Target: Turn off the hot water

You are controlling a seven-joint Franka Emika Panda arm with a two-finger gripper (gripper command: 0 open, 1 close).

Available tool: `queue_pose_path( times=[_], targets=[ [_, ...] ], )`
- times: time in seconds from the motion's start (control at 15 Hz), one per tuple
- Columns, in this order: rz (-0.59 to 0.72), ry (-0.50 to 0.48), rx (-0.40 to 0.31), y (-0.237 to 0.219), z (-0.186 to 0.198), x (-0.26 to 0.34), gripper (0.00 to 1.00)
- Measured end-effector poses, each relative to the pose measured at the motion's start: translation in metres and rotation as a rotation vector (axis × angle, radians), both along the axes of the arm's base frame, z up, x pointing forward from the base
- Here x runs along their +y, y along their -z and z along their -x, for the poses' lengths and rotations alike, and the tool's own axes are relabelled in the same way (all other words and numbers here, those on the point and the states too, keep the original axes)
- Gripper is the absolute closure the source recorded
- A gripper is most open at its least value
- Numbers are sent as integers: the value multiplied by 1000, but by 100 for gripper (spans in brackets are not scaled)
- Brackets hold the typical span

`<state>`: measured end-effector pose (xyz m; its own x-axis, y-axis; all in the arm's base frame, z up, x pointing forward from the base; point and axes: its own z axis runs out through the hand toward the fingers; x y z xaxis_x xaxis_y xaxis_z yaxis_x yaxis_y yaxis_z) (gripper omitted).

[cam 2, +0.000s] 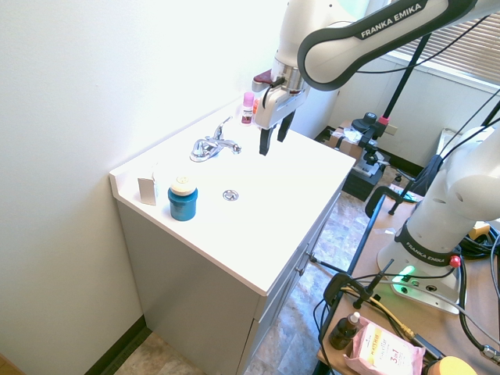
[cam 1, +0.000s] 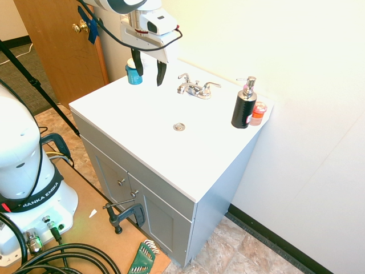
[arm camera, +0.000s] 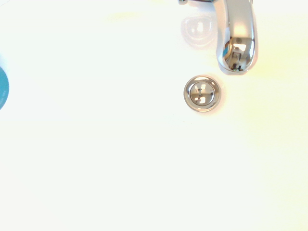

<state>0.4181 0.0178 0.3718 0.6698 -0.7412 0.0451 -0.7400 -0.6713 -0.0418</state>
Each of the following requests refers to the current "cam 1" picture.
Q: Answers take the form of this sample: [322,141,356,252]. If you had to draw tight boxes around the black tripod leg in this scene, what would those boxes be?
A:
[0,39,80,138]

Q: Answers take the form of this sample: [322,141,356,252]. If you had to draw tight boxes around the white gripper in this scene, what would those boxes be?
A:
[119,10,170,87]

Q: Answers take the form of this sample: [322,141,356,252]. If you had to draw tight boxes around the grey vanity cabinet white top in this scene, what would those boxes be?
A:
[68,58,275,268]

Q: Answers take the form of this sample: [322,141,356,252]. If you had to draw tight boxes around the black soap dispenser chrome pump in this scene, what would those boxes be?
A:
[230,76,257,130]

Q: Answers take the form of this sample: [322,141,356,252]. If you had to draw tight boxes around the blue tape piece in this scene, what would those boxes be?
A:
[77,5,100,45]

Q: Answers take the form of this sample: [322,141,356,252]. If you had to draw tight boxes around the wooden door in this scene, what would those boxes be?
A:
[13,0,110,110]

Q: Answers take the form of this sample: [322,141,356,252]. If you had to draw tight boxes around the brass door knob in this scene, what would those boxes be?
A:
[71,19,90,35]

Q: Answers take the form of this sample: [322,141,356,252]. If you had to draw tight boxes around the white cord on carpet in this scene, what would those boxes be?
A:
[0,43,34,66]

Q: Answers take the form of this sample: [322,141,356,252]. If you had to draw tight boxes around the teal jar with white lid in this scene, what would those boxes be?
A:
[124,57,143,86]

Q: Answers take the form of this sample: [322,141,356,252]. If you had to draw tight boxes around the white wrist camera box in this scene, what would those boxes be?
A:
[139,8,178,37]

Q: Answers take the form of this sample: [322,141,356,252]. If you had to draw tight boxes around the thick black cable bundle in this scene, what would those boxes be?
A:
[0,212,122,274]

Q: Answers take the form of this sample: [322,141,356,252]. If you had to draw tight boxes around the brown wooden base board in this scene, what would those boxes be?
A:
[17,136,172,274]

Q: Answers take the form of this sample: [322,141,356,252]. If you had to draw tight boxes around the chrome two-handle faucet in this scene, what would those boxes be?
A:
[176,72,222,100]

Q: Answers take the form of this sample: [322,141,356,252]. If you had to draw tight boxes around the green hex key set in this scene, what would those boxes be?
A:
[127,239,161,274]

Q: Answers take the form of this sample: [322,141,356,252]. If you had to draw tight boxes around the orange jar with pink lid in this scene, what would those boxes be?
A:
[250,100,269,127]

